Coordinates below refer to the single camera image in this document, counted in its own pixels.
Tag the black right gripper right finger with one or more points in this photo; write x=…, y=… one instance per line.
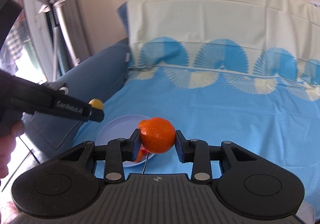
x=201, y=154

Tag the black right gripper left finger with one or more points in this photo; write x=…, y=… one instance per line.
x=114, y=154

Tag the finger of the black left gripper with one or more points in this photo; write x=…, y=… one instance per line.
x=57, y=86
x=52, y=102

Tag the tan longan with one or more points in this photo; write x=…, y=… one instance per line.
x=97, y=104

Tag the small orange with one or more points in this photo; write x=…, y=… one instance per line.
x=157, y=135

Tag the left hand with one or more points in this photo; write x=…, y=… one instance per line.
x=8, y=144

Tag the lavender plate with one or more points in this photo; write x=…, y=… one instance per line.
x=122, y=127

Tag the blue sofa armrest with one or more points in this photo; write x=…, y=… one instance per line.
x=98, y=77

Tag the grey curtain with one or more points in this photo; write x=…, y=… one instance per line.
x=71, y=44

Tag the blue fan-pattern tablecloth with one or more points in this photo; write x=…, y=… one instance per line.
x=240, y=70

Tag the white window frame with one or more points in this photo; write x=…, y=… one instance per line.
x=38, y=28

